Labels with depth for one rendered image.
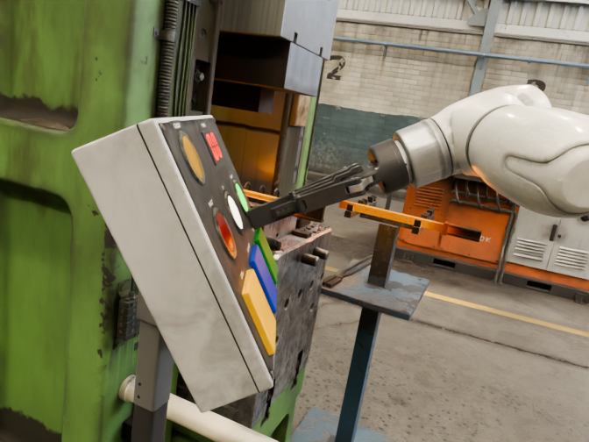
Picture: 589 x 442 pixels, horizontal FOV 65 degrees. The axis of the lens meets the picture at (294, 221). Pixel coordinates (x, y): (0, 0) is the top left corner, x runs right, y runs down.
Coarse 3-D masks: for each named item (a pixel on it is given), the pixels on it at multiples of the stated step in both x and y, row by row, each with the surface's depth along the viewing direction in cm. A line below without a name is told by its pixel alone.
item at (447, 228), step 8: (344, 200) 148; (344, 208) 146; (360, 208) 143; (368, 208) 142; (376, 208) 143; (376, 216) 142; (384, 216) 141; (392, 216) 140; (400, 216) 139; (408, 216) 138; (408, 224) 138; (424, 224) 136; (432, 224) 135; (440, 224) 134; (448, 224) 133; (448, 232) 133; (456, 232) 133; (464, 232) 132; (472, 232) 131; (480, 232) 130; (472, 240) 131
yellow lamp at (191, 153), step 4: (184, 140) 46; (188, 140) 48; (184, 144) 45; (188, 144) 47; (188, 148) 46; (192, 148) 47; (188, 152) 45; (192, 152) 47; (188, 156) 45; (192, 156) 46; (196, 156) 48; (192, 160) 46; (196, 160) 47; (192, 164) 45; (196, 164) 47; (200, 164) 48; (196, 168) 46; (200, 168) 48; (196, 172) 46; (200, 172) 47; (200, 176) 47
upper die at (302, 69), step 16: (224, 48) 103; (240, 48) 101; (256, 48) 100; (272, 48) 99; (288, 48) 97; (224, 64) 104; (240, 64) 102; (256, 64) 101; (272, 64) 99; (288, 64) 98; (304, 64) 106; (320, 64) 114; (224, 80) 106; (240, 80) 103; (256, 80) 101; (272, 80) 100; (288, 80) 100; (304, 80) 108
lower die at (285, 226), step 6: (252, 198) 117; (258, 198) 117; (252, 204) 113; (258, 204) 114; (276, 222) 112; (282, 222) 116; (288, 222) 119; (294, 222) 123; (264, 228) 106; (270, 228) 109; (276, 228) 113; (282, 228) 116; (288, 228) 120; (294, 228) 124; (270, 234) 110; (276, 234) 114; (282, 234) 117
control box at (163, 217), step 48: (96, 144) 40; (144, 144) 40; (192, 144) 49; (96, 192) 41; (144, 192) 41; (192, 192) 42; (144, 240) 42; (192, 240) 42; (240, 240) 56; (144, 288) 43; (192, 288) 43; (240, 288) 47; (192, 336) 44; (240, 336) 44; (192, 384) 45; (240, 384) 45
